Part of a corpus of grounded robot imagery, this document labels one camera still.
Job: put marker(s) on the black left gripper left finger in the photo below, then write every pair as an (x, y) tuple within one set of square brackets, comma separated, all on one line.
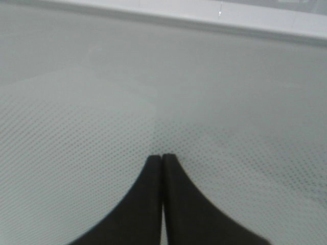
[(137, 218)]

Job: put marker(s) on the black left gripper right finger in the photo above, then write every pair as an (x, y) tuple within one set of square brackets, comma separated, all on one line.
[(191, 218)]

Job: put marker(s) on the white microwave door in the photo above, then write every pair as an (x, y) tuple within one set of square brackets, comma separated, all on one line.
[(90, 89)]

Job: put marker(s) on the white microwave oven body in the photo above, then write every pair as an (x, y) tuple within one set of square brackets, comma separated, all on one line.
[(310, 7)]

